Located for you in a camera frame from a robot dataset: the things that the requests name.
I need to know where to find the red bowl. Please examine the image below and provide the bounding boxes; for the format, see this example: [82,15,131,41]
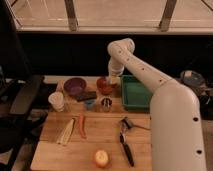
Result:
[96,77,117,95]

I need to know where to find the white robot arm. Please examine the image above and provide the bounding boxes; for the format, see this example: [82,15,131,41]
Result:
[107,38,207,171]

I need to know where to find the purple bowl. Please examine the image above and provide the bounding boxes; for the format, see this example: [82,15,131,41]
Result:
[64,77,86,96]

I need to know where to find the black rectangular block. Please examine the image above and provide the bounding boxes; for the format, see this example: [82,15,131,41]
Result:
[76,93,97,102]

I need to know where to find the green plastic tray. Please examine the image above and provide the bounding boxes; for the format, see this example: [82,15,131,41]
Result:
[120,75,152,112]

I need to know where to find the orange carrot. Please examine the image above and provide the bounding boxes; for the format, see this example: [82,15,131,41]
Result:
[78,114,86,139]

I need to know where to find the white plastic cup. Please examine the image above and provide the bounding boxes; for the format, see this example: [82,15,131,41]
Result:
[48,92,64,112]

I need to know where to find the grey round device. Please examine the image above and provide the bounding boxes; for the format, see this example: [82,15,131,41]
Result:
[180,70,205,87]

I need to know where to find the yellow apple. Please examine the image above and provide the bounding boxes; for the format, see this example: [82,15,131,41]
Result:
[94,150,109,168]

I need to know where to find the black office chair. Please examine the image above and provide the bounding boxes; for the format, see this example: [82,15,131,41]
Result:
[0,75,47,171]

